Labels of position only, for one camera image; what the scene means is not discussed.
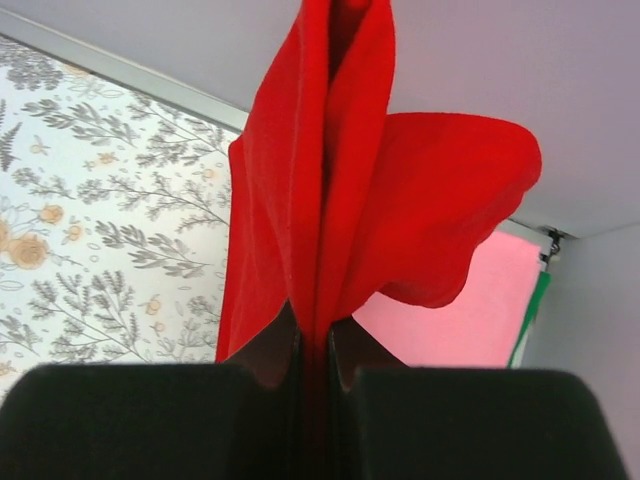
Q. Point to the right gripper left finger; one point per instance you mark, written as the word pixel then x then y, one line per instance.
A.
pixel 237 419

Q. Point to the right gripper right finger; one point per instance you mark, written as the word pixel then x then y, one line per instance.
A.
pixel 393 421

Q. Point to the red t shirt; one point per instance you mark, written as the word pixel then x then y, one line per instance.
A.
pixel 334 198

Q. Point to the pink folded t shirt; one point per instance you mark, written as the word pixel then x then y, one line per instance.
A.
pixel 481 326

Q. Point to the floral patterned table mat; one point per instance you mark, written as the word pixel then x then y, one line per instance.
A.
pixel 119 314

